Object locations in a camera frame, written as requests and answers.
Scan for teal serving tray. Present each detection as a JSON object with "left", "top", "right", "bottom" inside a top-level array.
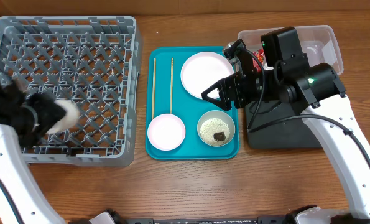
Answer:
[{"left": 145, "top": 46, "right": 240, "bottom": 160}]

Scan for grey green bowl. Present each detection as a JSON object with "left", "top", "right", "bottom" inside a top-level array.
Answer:
[{"left": 197, "top": 110, "right": 236, "bottom": 147}]

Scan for grey dishwasher rack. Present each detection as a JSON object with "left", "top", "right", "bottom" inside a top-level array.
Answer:
[{"left": 0, "top": 16, "right": 142, "bottom": 167}]

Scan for white paper cup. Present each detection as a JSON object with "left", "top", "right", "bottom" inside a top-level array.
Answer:
[{"left": 47, "top": 100, "right": 80, "bottom": 134}]

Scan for white rice leftovers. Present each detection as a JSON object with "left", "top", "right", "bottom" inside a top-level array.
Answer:
[{"left": 200, "top": 118, "right": 231, "bottom": 146}]

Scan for red sauce packet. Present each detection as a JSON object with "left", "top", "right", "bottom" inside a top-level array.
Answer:
[{"left": 253, "top": 48, "right": 265, "bottom": 73}]

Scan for brown food chunk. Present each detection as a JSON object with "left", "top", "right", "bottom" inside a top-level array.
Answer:
[{"left": 213, "top": 131, "right": 226, "bottom": 142}]

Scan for pink bowl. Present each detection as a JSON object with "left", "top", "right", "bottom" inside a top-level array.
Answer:
[{"left": 147, "top": 114, "right": 186, "bottom": 151}]

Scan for black plastic tray bin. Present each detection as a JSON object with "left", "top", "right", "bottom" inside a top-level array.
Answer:
[{"left": 247, "top": 101, "right": 320, "bottom": 149}]

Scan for clear plastic bin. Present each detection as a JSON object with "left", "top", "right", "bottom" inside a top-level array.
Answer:
[{"left": 238, "top": 25, "right": 344, "bottom": 75}]

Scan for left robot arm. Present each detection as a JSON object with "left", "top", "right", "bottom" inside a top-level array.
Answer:
[{"left": 0, "top": 80, "right": 66, "bottom": 223}]

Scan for large white plate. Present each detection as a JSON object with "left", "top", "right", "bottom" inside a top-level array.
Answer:
[{"left": 180, "top": 52, "right": 234, "bottom": 99}]

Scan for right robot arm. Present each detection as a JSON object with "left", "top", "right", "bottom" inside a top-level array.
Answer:
[{"left": 201, "top": 27, "right": 370, "bottom": 223}]

